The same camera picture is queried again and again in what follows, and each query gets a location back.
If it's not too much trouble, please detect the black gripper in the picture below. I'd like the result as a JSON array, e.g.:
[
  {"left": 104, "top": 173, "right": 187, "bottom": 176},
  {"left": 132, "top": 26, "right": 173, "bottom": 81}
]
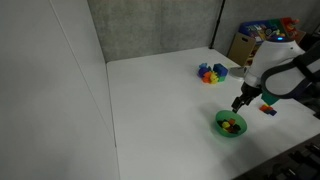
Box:
[{"left": 231, "top": 82, "right": 262, "bottom": 114}]

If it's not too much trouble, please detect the green plastic bowl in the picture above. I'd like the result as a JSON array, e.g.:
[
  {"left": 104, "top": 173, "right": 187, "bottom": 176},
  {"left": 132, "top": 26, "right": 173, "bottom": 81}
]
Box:
[{"left": 214, "top": 109, "right": 248, "bottom": 138}]

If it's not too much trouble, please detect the grey metal mounting plate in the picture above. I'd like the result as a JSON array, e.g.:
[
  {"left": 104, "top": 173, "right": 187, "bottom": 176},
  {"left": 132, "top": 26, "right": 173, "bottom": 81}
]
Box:
[{"left": 228, "top": 65, "right": 249, "bottom": 80}]

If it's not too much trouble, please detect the yellow toy piece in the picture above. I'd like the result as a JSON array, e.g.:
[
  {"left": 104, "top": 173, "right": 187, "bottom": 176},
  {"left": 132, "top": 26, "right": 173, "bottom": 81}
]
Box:
[{"left": 209, "top": 73, "right": 220, "bottom": 85}]

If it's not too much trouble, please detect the blue toy cube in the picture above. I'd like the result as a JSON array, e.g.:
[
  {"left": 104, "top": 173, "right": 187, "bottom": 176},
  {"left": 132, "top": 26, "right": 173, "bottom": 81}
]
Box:
[{"left": 212, "top": 63, "right": 229, "bottom": 78}]

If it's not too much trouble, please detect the orange toy piece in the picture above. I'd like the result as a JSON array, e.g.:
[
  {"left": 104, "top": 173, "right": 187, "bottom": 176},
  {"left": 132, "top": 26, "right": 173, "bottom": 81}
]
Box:
[{"left": 201, "top": 71, "right": 213, "bottom": 85}]

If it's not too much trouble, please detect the purple toy piece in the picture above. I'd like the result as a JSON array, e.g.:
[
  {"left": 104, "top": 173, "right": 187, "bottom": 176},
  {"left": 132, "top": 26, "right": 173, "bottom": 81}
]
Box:
[{"left": 197, "top": 67, "right": 210, "bottom": 79}]

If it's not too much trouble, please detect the brown cardboard box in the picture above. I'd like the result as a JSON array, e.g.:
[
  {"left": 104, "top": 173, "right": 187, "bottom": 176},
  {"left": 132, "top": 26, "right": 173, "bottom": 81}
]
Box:
[{"left": 227, "top": 32, "right": 259, "bottom": 68}]

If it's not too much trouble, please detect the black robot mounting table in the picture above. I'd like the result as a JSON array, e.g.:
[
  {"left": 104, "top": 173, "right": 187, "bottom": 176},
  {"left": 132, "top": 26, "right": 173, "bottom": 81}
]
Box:
[{"left": 233, "top": 133, "right": 320, "bottom": 180}]

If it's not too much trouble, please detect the colourful toy box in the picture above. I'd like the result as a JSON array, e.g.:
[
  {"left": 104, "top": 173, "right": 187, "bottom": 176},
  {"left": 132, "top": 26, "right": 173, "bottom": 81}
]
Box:
[{"left": 238, "top": 17, "right": 307, "bottom": 44}]

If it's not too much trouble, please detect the black pole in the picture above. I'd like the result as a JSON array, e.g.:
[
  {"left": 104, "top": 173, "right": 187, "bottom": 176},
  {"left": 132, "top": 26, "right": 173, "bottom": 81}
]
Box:
[{"left": 208, "top": 0, "right": 227, "bottom": 50}]

